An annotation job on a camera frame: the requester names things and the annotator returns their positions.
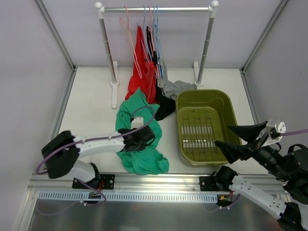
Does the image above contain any blue wire hanger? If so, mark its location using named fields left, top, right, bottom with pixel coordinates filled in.
left=141, top=6, right=152, bottom=62
left=154, top=6, right=167, bottom=89
left=153, top=6, right=164, bottom=80

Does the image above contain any aluminium left frame post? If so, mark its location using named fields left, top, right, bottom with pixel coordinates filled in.
left=34, top=0, right=76, bottom=71

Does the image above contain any aluminium frame post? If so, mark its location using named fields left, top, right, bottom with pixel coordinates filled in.
left=34, top=0, right=76, bottom=71
left=241, top=0, right=290, bottom=73

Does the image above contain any black tank top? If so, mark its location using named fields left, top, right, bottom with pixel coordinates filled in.
left=146, top=26, right=176, bottom=121

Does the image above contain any white slotted cable duct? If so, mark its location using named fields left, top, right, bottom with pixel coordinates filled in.
left=38, top=191, right=218, bottom=204

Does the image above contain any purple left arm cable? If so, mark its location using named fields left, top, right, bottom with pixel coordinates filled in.
left=36, top=105, right=156, bottom=215

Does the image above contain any red tank top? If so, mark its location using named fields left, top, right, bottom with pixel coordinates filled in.
left=125, top=26, right=159, bottom=104

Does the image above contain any aluminium right frame post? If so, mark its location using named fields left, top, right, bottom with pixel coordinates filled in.
left=241, top=0, right=290, bottom=73

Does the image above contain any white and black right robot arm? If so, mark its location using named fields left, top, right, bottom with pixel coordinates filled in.
left=214, top=120, right=308, bottom=231

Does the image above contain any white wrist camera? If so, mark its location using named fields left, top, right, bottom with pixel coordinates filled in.
left=266, top=118, right=286, bottom=141
left=130, top=116, right=144, bottom=130

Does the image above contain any silver and white clothes rack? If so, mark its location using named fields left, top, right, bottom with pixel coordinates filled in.
left=95, top=0, right=219, bottom=109

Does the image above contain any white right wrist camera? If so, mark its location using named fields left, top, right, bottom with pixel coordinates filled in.
left=266, top=118, right=286, bottom=141

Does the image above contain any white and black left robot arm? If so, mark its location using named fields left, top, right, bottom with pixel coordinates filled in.
left=41, top=126, right=155, bottom=189

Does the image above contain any olive green plastic basket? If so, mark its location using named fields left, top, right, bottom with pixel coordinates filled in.
left=176, top=90, right=242, bottom=167

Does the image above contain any grey tank top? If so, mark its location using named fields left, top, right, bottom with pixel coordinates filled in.
left=159, top=58, right=197, bottom=100

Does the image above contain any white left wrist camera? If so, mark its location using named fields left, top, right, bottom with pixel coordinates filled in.
left=130, top=116, right=144, bottom=130

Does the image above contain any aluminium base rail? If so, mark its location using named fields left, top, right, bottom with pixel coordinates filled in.
left=28, top=173, right=288, bottom=195

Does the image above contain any green tank top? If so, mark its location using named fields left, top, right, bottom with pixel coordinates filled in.
left=115, top=89, right=169, bottom=175

